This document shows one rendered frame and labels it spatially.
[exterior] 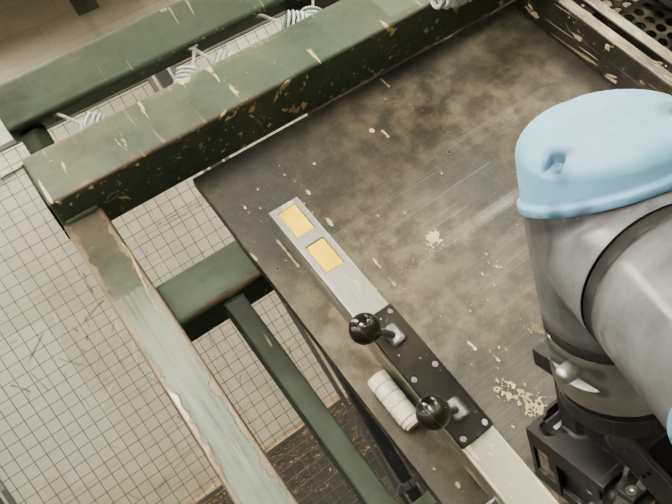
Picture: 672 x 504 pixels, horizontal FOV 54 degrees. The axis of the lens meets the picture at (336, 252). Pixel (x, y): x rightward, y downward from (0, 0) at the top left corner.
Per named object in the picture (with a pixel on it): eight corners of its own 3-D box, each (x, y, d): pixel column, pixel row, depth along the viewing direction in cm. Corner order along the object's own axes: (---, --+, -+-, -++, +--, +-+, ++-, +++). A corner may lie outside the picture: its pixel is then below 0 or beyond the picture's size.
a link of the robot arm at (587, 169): (560, 200, 24) (478, 118, 31) (588, 401, 30) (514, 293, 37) (768, 124, 24) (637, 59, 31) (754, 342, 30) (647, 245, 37)
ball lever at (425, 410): (458, 431, 81) (426, 439, 69) (437, 406, 82) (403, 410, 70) (481, 411, 80) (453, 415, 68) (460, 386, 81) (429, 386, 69)
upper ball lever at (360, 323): (396, 356, 85) (356, 351, 73) (378, 334, 87) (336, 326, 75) (417, 336, 85) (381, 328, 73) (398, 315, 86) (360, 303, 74)
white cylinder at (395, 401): (366, 386, 87) (404, 435, 83) (366, 379, 84) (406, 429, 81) (384, 373, 88) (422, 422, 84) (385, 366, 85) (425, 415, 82)
